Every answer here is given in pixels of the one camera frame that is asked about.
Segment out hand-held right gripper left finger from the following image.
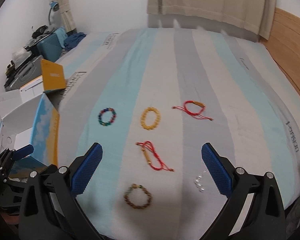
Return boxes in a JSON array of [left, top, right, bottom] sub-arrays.
[[19, 142, 103, 240]]

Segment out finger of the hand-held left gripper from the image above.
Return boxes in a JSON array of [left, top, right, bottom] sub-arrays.
[[11, 144, 35, 160]]

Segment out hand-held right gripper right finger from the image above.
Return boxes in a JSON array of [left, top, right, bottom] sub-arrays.
[[201, 142, 287, 240]]

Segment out red cord bracelet gold tube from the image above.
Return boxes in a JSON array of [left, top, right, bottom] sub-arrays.
[[136, 141, 175, 172], [172, 100, 214, 121]]

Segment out yellow bead bracelet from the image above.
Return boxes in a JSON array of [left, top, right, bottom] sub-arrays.
[[139, 107, 161, 131]]

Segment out sky print cardboard box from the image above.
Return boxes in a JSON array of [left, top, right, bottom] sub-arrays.
[[0, 89, 61, 180]]

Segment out grey suitcase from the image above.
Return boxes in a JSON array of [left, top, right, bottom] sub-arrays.
[[4, 56, 43, 92]]

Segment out yellow and white box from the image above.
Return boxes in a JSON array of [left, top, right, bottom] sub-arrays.
[[19, 59, 66, 103]]

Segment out clear plastic bag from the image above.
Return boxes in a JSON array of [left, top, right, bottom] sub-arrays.
[[12, 47, 28, 61]]

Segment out teal suitcase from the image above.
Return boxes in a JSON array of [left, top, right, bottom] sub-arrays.
[[36, 31, 65, 63]]

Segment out striped bed sheet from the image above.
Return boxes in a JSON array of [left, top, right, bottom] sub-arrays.
[[49, 27, 300, 240]]

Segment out dark blue clothes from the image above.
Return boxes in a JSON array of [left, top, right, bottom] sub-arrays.
[[63, 32, 87, 52]]

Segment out black bag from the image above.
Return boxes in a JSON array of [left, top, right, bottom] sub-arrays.
[[31, 24, 52, 39]]

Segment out light teal cloth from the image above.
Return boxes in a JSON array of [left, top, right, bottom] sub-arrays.
[[54, 27, 67, 48]]

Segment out wooden headboard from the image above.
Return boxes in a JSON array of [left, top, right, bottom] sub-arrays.
[[259, 7, 300, 105]]

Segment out narrow beige curtain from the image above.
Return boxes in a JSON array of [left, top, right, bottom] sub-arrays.
[[46, 0, 77, 34]]

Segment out blue desk lamp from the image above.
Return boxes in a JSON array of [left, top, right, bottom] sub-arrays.
[[48, 1, 60, 27]]

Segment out wide beige curtain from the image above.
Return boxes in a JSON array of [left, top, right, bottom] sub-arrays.
[[146, 0, 276, 42]]

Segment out clear bead bracelet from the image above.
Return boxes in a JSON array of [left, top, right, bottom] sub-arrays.
[[192, 170, 207, 193]]

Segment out multicolour bead bracelet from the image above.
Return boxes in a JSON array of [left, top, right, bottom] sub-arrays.
[[98, 108, 117, 127]]

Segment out brown bead bracelet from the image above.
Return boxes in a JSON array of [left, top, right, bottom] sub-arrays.
[[124, 184, 153, 208]]

